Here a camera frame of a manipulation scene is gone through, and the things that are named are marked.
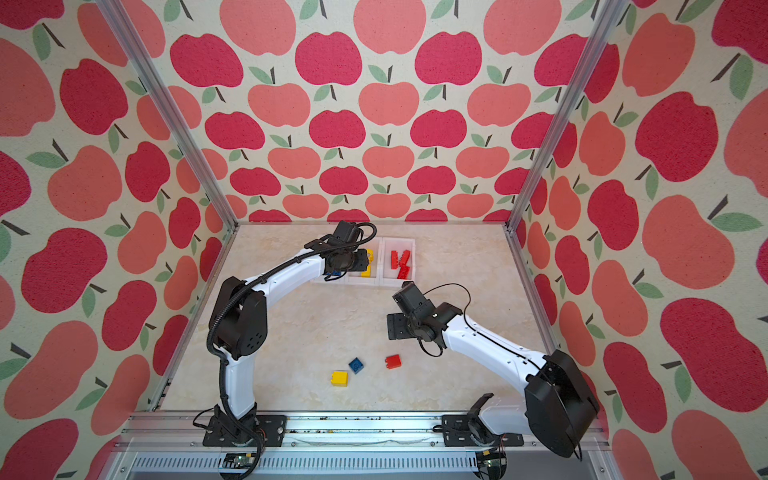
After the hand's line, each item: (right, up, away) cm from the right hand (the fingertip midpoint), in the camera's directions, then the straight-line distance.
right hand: (407, 322), depth 84 cm
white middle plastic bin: (-11, +12, +19) cm, 25 cm away
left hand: (-11, +17, +11) cm, 23 cm away
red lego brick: (-3, +17, +25) cm, 31 cm away
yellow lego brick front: (-19, -15, -4) cm, 24 cm away
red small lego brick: (-4, -12, +2) cm, 13 cm away
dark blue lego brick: (-15, -12, 0) cm, 19 cm away
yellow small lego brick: (-13, +12, +20) cm, 27 cm away
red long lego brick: (+1, +14, +22) cm, 27 cm away
